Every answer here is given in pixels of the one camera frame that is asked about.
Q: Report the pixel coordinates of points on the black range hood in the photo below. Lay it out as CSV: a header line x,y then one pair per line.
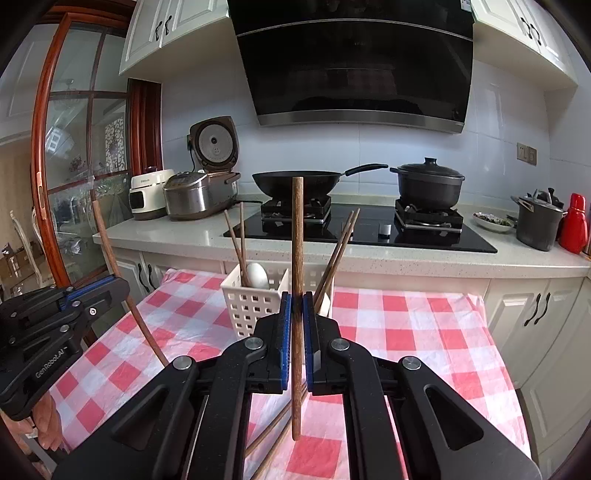
x,y
351,69

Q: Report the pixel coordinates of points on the black wok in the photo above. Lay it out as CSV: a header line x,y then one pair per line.
x,y
272,182

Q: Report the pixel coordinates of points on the grey lidded stockpot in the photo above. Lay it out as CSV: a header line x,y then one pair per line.
x,y
535,230

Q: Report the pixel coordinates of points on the white upper cabinet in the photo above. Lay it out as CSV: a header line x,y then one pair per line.
x,y
184,27
521,32

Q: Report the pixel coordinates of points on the wall power outlet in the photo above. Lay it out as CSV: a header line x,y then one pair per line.
x,y
526,153

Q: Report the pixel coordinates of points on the white ceramic spoon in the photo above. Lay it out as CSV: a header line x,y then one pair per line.
x,y
257,276

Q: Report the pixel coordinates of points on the plate with food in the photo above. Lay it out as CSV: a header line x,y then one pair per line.
x,y
491,222

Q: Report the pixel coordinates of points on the black glass gas hob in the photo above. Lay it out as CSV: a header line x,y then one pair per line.
x,y
364,230

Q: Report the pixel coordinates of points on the white countertop appliance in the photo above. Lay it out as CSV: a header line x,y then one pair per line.
x,y
145,194

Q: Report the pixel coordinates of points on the steel rice cooker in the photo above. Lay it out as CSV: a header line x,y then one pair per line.
x,y
198,198

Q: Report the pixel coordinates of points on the black lidded pot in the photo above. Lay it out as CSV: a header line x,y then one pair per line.
x,y
429,189

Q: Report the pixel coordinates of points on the red white checkered tablecloth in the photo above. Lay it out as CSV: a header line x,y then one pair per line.
x,y
415,323

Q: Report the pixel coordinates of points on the wooden glass door frame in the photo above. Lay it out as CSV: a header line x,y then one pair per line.
x,y
145,129

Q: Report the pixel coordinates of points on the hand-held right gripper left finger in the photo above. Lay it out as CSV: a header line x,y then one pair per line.
x,y
286,350

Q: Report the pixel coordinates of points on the person's left hand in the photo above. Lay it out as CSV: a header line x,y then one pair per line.
x,y
48,424

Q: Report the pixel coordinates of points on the brown wooden chopstick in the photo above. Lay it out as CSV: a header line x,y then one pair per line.
x,y
346,239
242,230
268,431
298,230
270,457
338,242
233,240
107,249

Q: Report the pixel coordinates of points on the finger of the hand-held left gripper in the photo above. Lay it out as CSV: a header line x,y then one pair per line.
x,y
117,286
83,314

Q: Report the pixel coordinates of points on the white plastic utensil basket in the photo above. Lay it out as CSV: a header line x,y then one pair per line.
x,y
249,314

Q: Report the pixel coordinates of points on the red thermos flask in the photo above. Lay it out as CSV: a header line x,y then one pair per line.
x,y
575,226

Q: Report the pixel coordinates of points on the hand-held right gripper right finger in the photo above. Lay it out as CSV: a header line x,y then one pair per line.
x,y
307,350

